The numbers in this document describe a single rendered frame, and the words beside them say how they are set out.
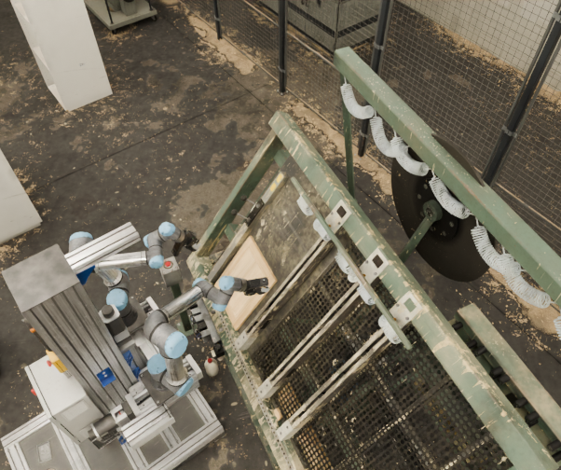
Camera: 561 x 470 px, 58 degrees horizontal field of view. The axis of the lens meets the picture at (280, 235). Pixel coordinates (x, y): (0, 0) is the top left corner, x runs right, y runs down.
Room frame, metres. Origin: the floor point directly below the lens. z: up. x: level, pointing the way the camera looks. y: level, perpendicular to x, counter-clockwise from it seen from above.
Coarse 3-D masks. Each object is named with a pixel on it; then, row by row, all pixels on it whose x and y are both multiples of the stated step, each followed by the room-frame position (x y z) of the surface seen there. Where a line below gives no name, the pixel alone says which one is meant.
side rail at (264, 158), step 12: (264, 144) 2.34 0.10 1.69; (276, 144) 2.33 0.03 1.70; (264, 156) 2.30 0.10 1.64; (252, 168) 2.27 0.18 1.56; (264, 168) 2.29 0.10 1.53; (240, 180) 2.26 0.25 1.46; (252, 180) 2.26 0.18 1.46; (240, 192) 2.22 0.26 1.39; (252, 192) 2.25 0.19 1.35; (228, 204) 2.19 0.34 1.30; (240, 204) 2.22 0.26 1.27; (216, 216) 2.18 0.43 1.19; (228, 216) 2.18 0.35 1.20; (216, 228) 2.13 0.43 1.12; (204, 240) 2.11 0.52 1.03; (216, 240) 2.13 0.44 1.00; (204, 252) 2.08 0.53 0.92
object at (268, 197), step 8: (272, 184) 2.10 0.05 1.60; (280, 184) 2.08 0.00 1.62; (272, 192) 2.06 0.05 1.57; (264, 200) 2.05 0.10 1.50; (264, 208) 2.03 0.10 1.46; (256, 216) 2.01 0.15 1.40; (240, 232) 1.98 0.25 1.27; (248, 232) 1.98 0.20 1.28; (240, 240) 1.95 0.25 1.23; (232, 248) 1.93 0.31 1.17; (224, 256) 1.92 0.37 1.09; (232, 256) 1.92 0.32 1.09; (216, 264) 1.92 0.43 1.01; (224, 264) 1.90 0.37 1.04; (216, 272) 1.87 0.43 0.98
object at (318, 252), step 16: (336, 208) 1.68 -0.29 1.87; (320, 224) 1.56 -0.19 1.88; (336, 224) 1.61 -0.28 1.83; (320, 240) 1.62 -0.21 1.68; (304, 256) 1.59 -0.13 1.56; (320, 256) 1.57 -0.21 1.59; (304, 272) 1.53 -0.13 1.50; (288, 288) 1.49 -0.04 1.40; (272, 304) 1.47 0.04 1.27; (256, 320) 1.44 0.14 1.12; (240, 336) 1.40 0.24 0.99; (256, 336) 1.40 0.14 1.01
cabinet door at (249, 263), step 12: (252, 240) 1.91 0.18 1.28; (240, 252) 1.90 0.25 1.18; (252, 252) 1.85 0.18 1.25; (240, 264) 1.83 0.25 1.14; (252, 264) 1.79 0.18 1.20; (264, 264) 1.74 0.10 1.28; (240, 276) 1.77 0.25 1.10; (252, 276) 1.72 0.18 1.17; (264, 276) 1.68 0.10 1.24; (240, 300) 1.63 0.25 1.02; (252, 300) 1.59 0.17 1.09; (228, 312) 1.61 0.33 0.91; (240, 312) 1.57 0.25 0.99; (240, 324) 1.51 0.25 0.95
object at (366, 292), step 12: (300, 192) 1.73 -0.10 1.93; (300, 204) 1.72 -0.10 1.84; (312, 204) 1.64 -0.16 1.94; (324, 228) 1.50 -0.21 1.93; (324, 240) 1.51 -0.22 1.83; (336, 240) 1.42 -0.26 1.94; (348, 264) 1.34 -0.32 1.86; (360, 276) 1.22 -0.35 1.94; (372, 288) 1.17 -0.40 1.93; (372, 300) 1.15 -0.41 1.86; (384, 312) 1.04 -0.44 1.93; (396, 324) 0.99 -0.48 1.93; (396, 336) 1.00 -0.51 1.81; (408, 348) 0.89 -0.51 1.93
